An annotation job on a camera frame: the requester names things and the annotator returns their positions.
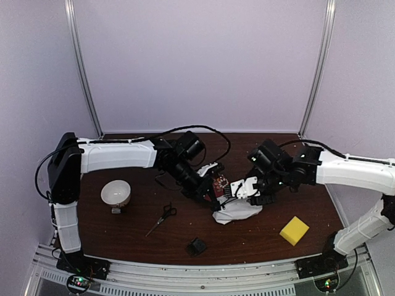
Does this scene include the white zipper pouch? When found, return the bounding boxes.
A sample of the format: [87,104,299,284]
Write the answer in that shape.
[212,199,263,225]

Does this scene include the black scissors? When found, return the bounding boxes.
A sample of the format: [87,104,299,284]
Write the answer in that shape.
[145,202,177,237]

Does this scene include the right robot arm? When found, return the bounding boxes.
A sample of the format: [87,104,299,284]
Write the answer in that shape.
[247,139,394,273]

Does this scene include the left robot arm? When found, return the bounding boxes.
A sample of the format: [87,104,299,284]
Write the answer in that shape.
[38,131,220,274]

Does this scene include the red floral plate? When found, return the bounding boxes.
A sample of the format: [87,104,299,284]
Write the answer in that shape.
[213,174,229,197]

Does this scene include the yellow sponge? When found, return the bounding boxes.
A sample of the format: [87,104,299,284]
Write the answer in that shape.
[280,216,309,246]

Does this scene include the black clipper guard comb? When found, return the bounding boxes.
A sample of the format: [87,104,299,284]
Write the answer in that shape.
[185,237,207,257]

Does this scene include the white ceramic bowl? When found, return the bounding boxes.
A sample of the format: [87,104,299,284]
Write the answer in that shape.
[101,179,131,208]

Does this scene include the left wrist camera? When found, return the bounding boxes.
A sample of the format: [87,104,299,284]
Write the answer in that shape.
[197,162,225,179]

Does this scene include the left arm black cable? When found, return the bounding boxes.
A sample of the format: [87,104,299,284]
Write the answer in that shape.
[129,123,231,161]

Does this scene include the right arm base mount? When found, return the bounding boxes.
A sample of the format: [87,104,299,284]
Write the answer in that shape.
[295,251,349,279]

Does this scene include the front aluminium rail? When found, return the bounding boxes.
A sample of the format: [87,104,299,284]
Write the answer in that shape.
[22,244,384,295]

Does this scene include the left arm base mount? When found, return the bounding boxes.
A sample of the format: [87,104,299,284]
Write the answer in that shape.
[56,251,110,280]

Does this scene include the right aluminium frame post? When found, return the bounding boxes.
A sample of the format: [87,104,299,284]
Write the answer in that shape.
[298,0,336,139]

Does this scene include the aluminium frame post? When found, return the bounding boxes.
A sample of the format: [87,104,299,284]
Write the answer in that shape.
[64,0,104,138]
[298,0,336,139]

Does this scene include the left aluminium frame post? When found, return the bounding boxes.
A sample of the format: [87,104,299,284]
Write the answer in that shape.
[64,0,104,138]

